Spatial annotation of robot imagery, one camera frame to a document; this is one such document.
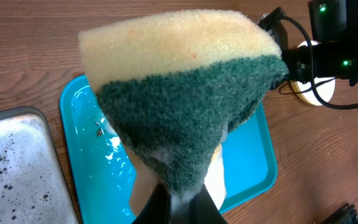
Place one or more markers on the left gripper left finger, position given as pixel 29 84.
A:
pixel 157 209

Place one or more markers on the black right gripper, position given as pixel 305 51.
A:
pixel 307 62

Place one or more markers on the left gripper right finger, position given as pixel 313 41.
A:
pixel 203 209

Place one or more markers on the pink-rimmed white plate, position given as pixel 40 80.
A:
pixel 183 176

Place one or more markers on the green and yellow sponge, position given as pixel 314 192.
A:
pixel 179 81

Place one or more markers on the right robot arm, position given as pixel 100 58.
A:
pixel 334 26

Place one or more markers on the teal plastic serving tray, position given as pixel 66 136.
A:
pixel 104 176

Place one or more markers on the black tray with soapy water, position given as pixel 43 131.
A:
pixel 32 185

